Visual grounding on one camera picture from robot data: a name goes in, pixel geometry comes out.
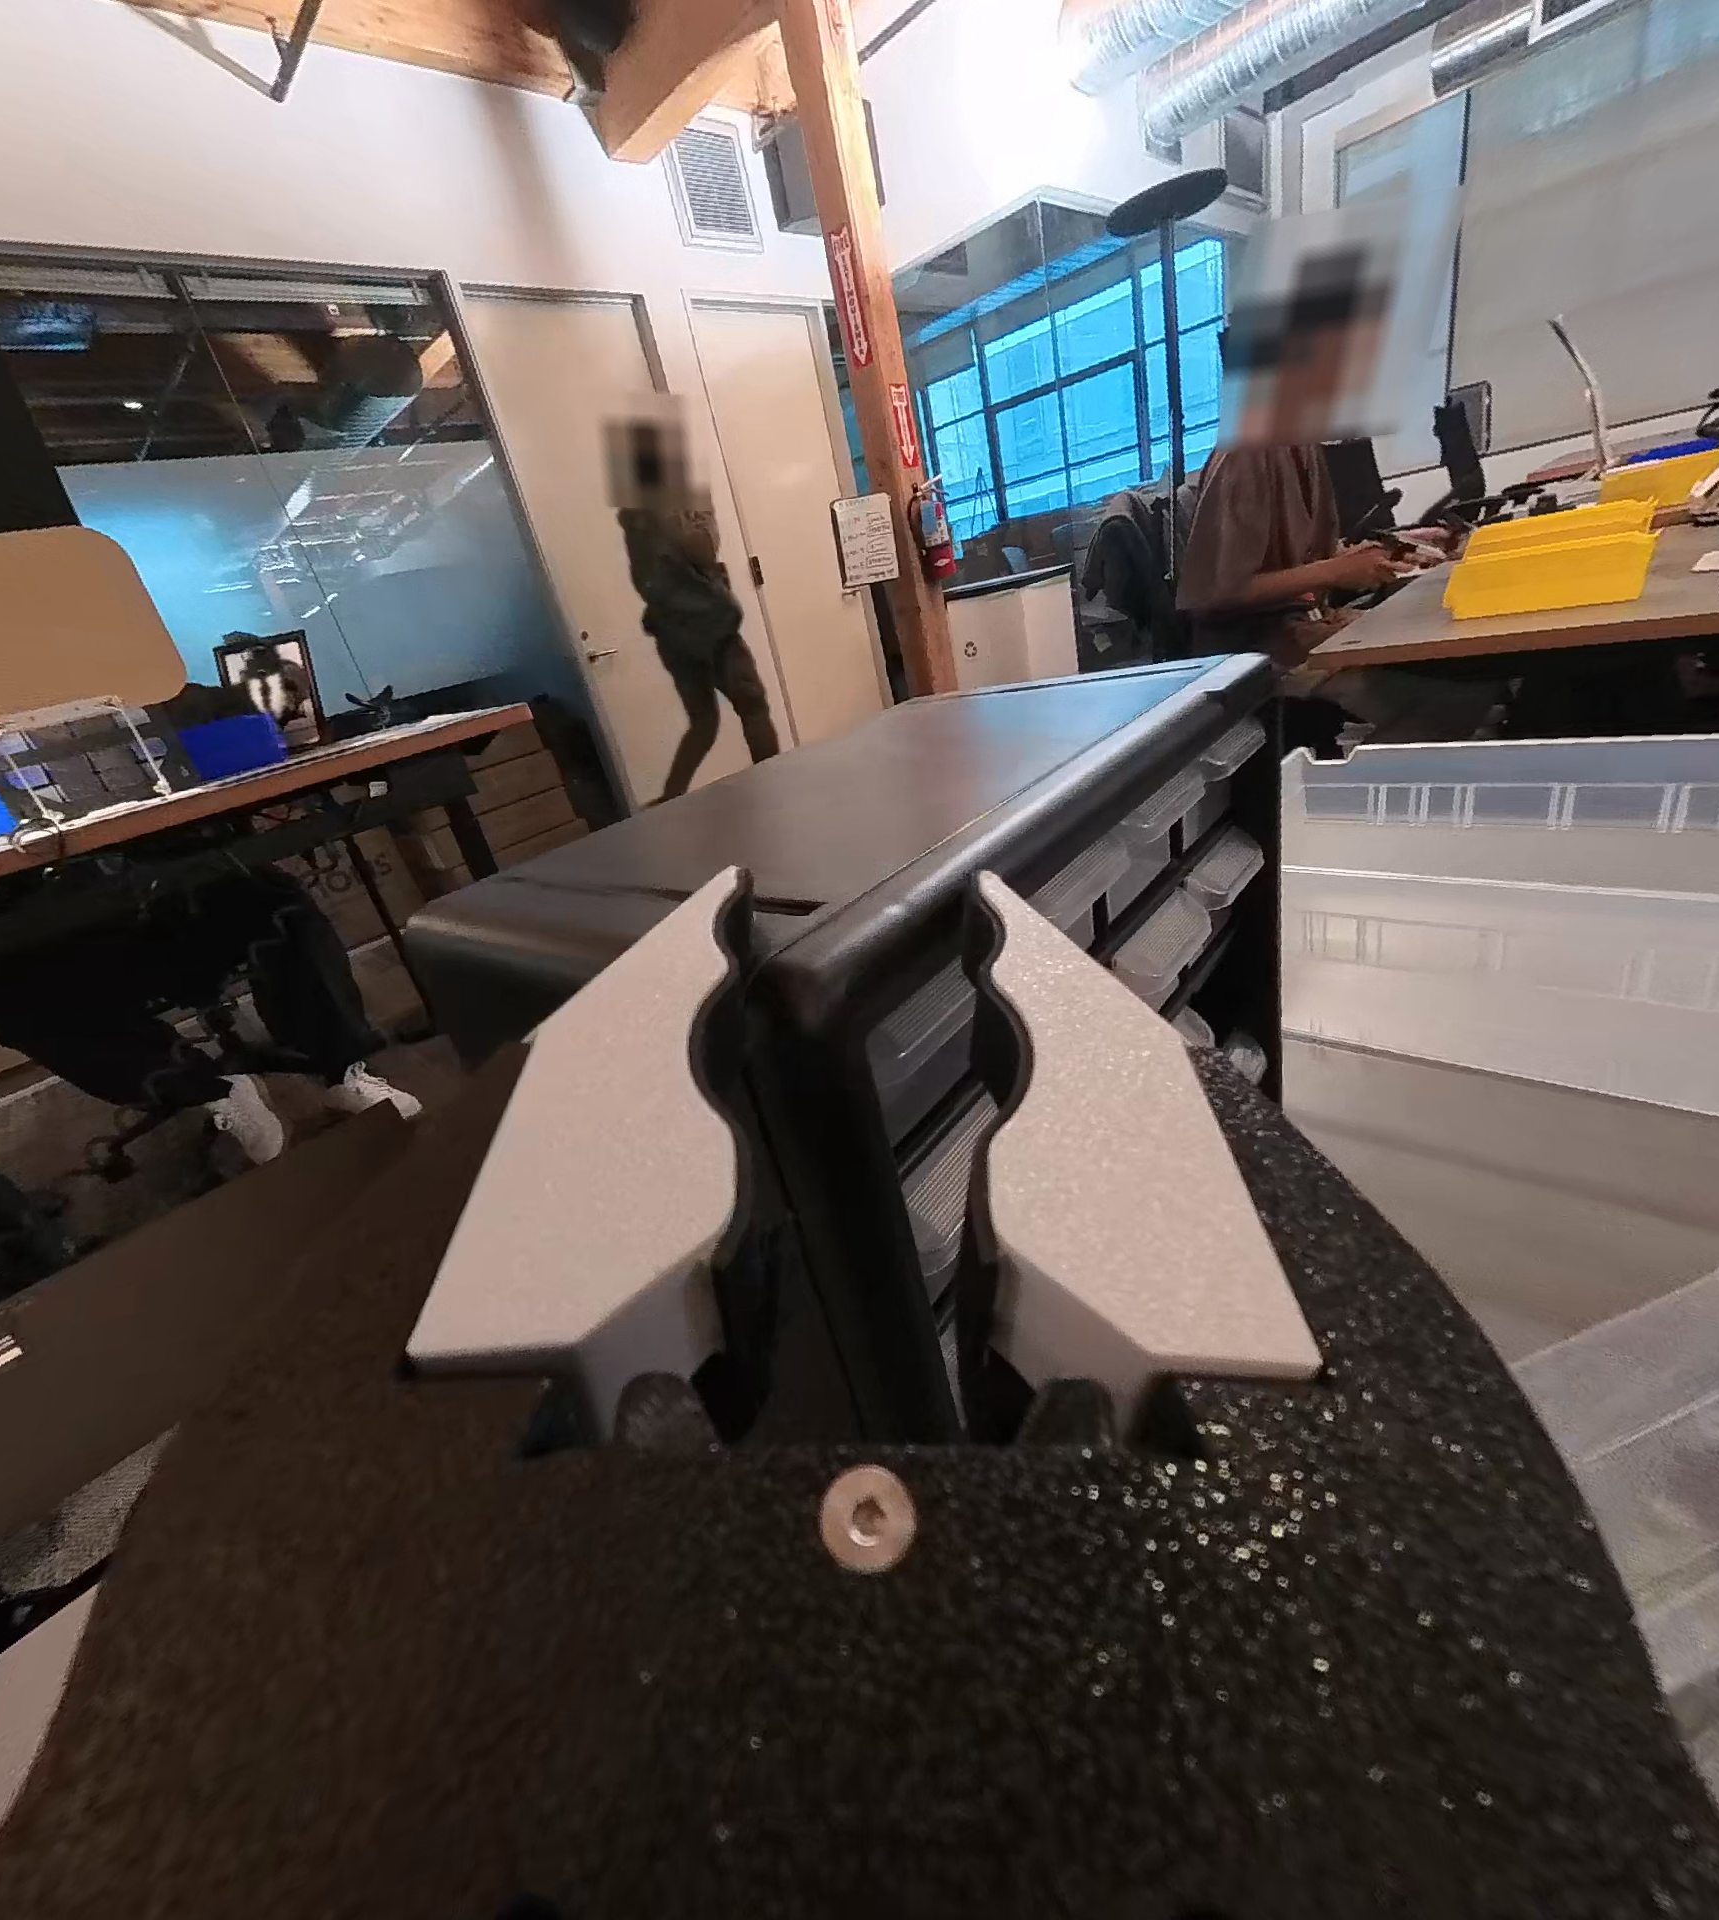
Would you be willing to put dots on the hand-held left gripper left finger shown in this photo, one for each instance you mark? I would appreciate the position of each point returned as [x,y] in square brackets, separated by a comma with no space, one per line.
[591,1170]

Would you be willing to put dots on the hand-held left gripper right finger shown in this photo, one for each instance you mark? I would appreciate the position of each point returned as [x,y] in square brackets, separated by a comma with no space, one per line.
[1145,1200]

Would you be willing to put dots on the rows of clear cabinet drawers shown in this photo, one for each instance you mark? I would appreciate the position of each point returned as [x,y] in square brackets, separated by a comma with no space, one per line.
[1161,938]

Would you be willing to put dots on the black drawer cabinet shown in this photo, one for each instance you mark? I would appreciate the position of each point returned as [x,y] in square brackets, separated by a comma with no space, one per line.
[875,811]

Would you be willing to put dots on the large clear plastic bin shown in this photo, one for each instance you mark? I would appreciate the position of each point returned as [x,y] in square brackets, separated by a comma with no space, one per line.
[1550,930]

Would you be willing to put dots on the white recycling cabinet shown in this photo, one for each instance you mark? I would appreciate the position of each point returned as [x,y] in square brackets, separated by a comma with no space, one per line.
[1011,639]

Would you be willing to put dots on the printed cardboard box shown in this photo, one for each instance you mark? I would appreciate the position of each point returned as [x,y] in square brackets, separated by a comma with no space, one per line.
[349,900]

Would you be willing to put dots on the brown wooden desk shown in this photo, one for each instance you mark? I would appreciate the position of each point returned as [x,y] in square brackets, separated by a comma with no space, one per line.
[349,758]

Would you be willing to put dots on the dark brown labelled box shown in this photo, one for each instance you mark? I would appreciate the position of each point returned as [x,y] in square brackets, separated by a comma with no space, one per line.
[79,1350]

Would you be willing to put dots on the black office chair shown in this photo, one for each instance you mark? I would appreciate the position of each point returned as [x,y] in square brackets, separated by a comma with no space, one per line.
[1145,639]
[1462,450]

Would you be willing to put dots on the framed printed tag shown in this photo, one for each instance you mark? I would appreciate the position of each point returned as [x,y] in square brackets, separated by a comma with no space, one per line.
[267,687]

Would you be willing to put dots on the clear acrylic stand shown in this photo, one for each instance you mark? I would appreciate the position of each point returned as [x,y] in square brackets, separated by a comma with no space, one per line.
[79,765]

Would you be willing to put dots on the dark jacket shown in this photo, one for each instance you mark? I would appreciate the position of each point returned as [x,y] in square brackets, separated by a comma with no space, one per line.
[1123,548]

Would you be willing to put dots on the white door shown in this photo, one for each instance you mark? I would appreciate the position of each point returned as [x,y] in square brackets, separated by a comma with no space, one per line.
[785,450]
[561,495]

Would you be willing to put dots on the white sign on stand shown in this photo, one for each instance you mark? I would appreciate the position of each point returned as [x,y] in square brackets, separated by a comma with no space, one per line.
[867,541]

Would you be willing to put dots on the red fire extinguisher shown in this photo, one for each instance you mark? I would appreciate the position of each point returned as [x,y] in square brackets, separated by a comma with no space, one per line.
[939,536]

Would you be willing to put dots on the beige rounded panel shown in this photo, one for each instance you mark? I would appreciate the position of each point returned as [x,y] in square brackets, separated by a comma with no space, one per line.
[35,631]

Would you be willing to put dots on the red arrow sign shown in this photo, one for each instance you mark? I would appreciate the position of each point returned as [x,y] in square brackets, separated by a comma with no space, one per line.
[907,428]
[851,300]

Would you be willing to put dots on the wooden support post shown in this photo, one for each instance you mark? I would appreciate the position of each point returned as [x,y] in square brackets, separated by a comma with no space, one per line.
[861,434]

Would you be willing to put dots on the white wall vent grille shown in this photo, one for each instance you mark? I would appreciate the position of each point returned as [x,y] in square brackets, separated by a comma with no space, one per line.
[717,180]

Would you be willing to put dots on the black wall speaker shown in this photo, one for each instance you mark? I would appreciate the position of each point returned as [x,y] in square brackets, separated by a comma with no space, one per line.
[783,173]

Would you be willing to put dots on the silver ventilation duct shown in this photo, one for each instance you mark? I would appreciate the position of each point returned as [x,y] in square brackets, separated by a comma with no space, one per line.
[1251,61]

